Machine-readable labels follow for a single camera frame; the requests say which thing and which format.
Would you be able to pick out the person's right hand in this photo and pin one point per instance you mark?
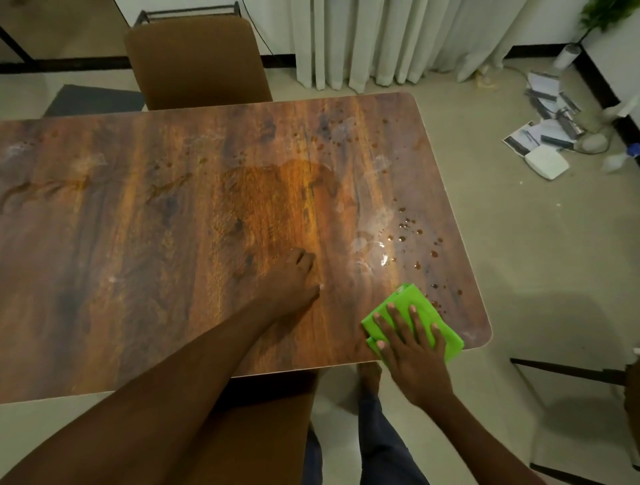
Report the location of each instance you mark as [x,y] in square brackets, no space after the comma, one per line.
[420,370]

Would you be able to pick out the person's left hand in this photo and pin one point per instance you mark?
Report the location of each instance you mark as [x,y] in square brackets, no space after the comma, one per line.
[290,285]

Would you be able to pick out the green cleaning cloth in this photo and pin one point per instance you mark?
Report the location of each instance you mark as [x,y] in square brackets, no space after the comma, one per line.
[407,295]

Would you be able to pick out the person's left forearm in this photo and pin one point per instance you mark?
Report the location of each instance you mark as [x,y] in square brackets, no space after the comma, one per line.
[125,414]

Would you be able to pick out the person's right forearm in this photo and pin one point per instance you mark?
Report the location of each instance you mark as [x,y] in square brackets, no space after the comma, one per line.
[480,444]

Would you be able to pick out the person's right foot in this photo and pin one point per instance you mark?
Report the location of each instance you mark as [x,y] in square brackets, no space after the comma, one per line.
[370,377]

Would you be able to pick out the person's blue trousers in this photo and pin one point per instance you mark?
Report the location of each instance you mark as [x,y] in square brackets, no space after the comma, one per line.
[385,449]

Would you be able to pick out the brown upholstered chair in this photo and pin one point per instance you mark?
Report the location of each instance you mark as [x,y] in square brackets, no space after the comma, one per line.
[200,65]
[260,434]
[565,369]

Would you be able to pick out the wooden table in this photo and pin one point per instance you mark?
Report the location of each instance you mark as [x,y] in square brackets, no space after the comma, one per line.
[150,225]

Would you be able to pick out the white flat box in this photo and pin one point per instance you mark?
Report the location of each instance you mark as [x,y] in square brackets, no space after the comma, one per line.
[547,162]

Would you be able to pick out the white curtain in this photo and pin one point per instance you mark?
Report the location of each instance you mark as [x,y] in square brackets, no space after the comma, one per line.
[375,40]

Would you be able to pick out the dark grey floor mat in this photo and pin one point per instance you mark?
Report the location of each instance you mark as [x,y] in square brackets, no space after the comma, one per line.
[90,102]

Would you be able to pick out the clear spray bottle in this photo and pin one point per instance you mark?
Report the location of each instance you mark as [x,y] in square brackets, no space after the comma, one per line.
[617,161]

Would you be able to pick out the black metal rack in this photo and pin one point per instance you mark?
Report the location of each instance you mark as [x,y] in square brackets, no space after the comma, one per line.
[186,9]

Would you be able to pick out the scattered papers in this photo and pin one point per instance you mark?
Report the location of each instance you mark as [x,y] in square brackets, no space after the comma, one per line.
[542,82]

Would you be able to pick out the black framed glass door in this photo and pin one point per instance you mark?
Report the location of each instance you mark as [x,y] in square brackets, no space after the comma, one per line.
[65,25]

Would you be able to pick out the white plant pot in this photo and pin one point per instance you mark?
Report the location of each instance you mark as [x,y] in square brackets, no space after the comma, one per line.
[566,56]

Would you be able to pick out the green potted plant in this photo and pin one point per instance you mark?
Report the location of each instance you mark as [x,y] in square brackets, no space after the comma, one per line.
[605,12]

